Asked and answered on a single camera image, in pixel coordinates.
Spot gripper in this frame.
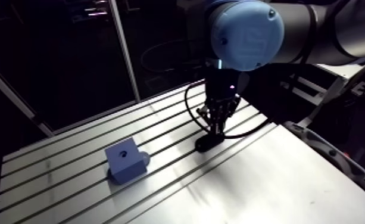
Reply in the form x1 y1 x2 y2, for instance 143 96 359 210
204 66 242 103

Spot black oval holder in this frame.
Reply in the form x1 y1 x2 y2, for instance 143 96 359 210
195 133 226 153

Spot dark blue-grey block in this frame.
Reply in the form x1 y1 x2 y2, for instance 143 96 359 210
104 137 151 185

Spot black cable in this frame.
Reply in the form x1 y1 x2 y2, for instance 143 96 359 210
184 80 271 140

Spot grey metal post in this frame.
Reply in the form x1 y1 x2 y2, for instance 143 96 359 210
0 55 55 138
108 0 141 102

